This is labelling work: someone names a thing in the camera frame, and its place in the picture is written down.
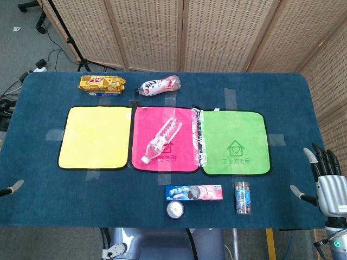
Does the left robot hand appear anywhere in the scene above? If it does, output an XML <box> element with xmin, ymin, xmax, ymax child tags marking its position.
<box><xmin>0</xmin><ymin>179</ymin><xmax>24</xmax><ymax>198</ymax></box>

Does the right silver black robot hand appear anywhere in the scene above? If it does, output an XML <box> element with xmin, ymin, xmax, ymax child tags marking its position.
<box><xmin>290</xmin><ymin>143</ymin><xmax>347</xmax><ymax>218</ymax></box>

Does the clear plastic water bottle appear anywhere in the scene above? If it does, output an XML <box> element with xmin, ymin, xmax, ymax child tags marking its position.
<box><xmin>140</xmin><ymin>116</ymin><xmax>183</xmax><ymax>164</ymax></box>

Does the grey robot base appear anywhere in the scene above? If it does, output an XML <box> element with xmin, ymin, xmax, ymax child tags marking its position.
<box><xmin>101</xmin><ymin>227</ymin><xmax>226</xmax><ymax>260</ymax></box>

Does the white red drink bottle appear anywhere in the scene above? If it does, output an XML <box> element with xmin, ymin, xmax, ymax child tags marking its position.
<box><xmin>135</xmin><ymin>75</ymin><xmax>182</xmax><ymax>97</ymax></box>

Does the blue table cloth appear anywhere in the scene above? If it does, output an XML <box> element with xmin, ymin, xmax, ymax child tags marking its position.
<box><xmin>0</xmin><ymin>70</ymin><xmax>330</xmax><ymax>229</ymax></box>

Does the clear jar of biscuit sticks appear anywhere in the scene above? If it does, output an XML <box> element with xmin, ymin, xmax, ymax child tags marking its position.
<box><xmin>234</xmin><ymin>181</ymin><xmax>252</xmax><ymax>216</ymax></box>

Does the yellow cloth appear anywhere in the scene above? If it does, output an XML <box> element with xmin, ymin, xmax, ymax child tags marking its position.
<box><xmin>57</xmin><ymin>106</ymin><xmax>133</xmax><ymax>171</ymax></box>

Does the green cloth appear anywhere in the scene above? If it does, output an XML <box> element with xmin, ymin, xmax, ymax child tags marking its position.
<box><xmin>201</xmin><ymin>109</ymin><xmax>272</xmax><ymax>176</ymax></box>

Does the white power strip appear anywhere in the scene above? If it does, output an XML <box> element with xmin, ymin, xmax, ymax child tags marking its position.
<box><xmin>28</xmin><ymin>58</ymin><xmax>48</xmax><ymax>73</ymax></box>

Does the blue pink Oreo box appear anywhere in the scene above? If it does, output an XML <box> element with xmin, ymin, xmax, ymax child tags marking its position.
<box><xmin>165</xmin><ymin>185</ymin><xmax>224</xmax><ymax>202</ymax></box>

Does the yellow biscuit package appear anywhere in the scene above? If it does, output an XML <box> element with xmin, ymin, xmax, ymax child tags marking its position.
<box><xmin>78</xmin><ymin>75</ymin><xmax>127</xmax><ymax>98</ymax></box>

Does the pink cloth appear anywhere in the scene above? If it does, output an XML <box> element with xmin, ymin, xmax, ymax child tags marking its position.
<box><xmin>131</xmin><ymin>106</ymin><xmax>202</xmax><ymax>173</ymax></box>

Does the black tripod stand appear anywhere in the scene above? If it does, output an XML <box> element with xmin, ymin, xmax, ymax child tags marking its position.
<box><xmin>47</xmin><ymin>0</ymin><xmax>117</xmax><ymax>73</ymax></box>

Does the black office chair base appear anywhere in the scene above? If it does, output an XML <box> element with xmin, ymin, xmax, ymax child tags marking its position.
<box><xmin>18</xmin><ymin>0</ymin><xmax>47</xmax><ymax>35</ymax></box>

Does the wicker folding screen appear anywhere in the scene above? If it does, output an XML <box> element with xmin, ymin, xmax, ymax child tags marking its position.
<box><xmin>37</xmin><ymin>0</ymin><xmax>347</xmax><ymax>260</ymax></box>

